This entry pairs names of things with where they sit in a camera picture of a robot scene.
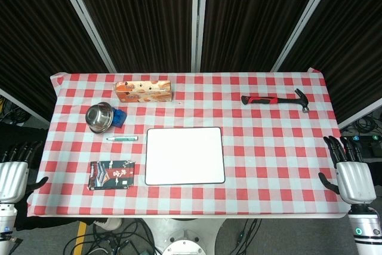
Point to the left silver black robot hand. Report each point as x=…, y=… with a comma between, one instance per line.
x=13, y=177

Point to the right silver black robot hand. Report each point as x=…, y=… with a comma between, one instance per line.
x=355, y=180

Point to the green whiteboard marker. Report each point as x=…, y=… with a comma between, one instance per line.
x=125, y=138

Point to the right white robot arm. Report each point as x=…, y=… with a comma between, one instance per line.
x=367, y=231

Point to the white board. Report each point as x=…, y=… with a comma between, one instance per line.
x=185, y=156

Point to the dark red snack packet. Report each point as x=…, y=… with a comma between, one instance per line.
x=112, y=175

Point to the red white checkered tablecloth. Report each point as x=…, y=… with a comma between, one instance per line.
x=253, y=153

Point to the stainless steel bowl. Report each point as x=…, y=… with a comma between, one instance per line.
x=99, y=116

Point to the blue toy block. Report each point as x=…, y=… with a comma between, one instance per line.
x=120, y=117

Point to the red black claw hammer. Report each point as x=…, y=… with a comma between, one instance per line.
x=262, y=99

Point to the dark corrugated partition panel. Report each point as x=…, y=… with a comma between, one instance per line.
x=30, y=28
x=134, y=13
x=352, y=28
x=253, y=13

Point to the orange biscuit box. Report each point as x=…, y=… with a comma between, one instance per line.
x=143, y=92

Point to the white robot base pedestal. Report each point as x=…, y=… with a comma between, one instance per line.
x=182, y=231

